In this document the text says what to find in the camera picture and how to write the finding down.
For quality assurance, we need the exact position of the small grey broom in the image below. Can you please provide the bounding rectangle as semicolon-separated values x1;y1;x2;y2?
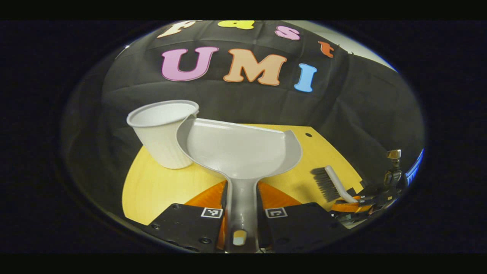
311;165;360;204

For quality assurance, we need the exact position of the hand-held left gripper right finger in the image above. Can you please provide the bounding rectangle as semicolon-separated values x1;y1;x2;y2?
257;181;349;253

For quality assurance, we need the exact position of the white ribbed garbage bin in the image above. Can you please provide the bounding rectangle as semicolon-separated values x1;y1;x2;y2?
126;100;200;170

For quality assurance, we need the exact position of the black backdrop cloth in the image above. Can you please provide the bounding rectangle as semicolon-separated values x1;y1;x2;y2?
63;21;425;217

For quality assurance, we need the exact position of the grey plastic dustpan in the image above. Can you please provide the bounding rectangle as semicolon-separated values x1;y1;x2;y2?
176;114;303;253

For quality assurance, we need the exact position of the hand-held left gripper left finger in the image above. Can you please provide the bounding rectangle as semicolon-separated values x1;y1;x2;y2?
146;180;229;253

